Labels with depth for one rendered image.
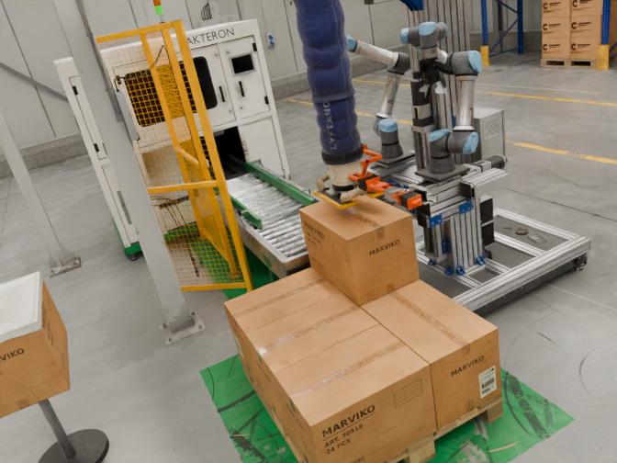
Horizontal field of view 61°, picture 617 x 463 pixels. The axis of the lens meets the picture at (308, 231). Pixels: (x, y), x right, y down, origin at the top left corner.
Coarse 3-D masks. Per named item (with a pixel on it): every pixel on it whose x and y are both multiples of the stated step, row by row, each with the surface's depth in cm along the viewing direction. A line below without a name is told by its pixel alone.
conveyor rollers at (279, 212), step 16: (240, 176) 533; (256, 176) 521; (240, 192) 489; (256, 192) 478; (272, 192) 473; (256, 208) 442; (272, 208) 438; (288, 208) 434; (272, 224) 403; (288, 224) 398; (272, 240) 377; (288, 240) 372; (304, 240) 367; (288, 256) 353
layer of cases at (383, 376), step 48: (288, 288) 310; (336, 288) 300; (432, 288) 281; (240, 336) 296; (288, 336) 267; (336, 336) 259; (384, 336) 252; (432, 336) 245; (480, 336) 239; (288, 384) 234; (336, 384) 228; (384, 384) 223; (432, 384) 234; (480, 384) 249; (288, 432) 259; (336, 432) 216; (384, 432) 229; (432, 432) 244
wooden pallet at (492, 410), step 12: (252, 384) 319; (264, 396) 289; (480, 408) 254; (492, 408) 258; (276, 420) 279; (456, 420) 251; (492, 420) 261; (444, 432) 247; (288, 444) 271; (420, 444) 242; (432, 444) 246; (300, 456) 262; (396, 456) 237; (408, 456) 242; (420, 456) 245; (432, 456) 249
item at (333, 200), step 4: (328, 188) 290; (316, 192) 297; (320, 192) 294; (324, 192) 293; (320, 196) 291; (324, 196) 289; (328, 196) 287; (336, 196) 284; (340, 196) 279; (328, 200) 283; (332, 200) 281; (336, 200) 278; (340, 200) 277; (348, 200) 275; (352, 200) 276; (332, 204) 279; (336, 204) 275; (340, 204) 274; (344, 204) 273; (348, 204) 272; (352, 204) 273; (340, 208) 272; (344, 208) 272
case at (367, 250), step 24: (312, 216) 300; (336, 216) 293; (360, 216) 287; (384, 216) 281; (408, 216) 276; (312, 240) 310; (336, 240) 277; (360, 240) 267; (384, 240) 273; (408, 240) 281; (312, 264) 326; (336, 264) 289; (360, 264) 271; (384, 264) 278; (408, 264) 286; (360, 288) 276; (384, 288) 284
